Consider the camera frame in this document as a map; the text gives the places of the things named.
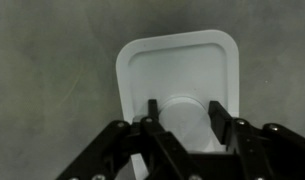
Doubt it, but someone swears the white square container lid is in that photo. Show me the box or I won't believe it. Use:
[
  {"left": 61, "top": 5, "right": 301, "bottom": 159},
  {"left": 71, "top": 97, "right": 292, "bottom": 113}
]
[{"left": 115, "top": 29, "right": 240, "bottom": 180}]

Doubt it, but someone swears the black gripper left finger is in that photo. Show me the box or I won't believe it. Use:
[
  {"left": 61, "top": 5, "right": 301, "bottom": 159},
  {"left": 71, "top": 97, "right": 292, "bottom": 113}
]
[{"left": 55, "top": 99, "right": 205, "bottom": 180}]

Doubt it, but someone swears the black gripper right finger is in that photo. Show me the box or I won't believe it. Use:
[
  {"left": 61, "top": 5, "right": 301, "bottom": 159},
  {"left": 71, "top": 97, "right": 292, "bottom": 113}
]
[{"left": 208, "top": 101, "right": 305, "bottom": 180}]

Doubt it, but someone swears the grey concrete coffee table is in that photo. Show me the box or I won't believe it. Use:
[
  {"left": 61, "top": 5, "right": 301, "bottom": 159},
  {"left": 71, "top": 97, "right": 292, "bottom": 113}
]
[{"left": 0, "top": 0, "right": 305, "bottom": 180}]

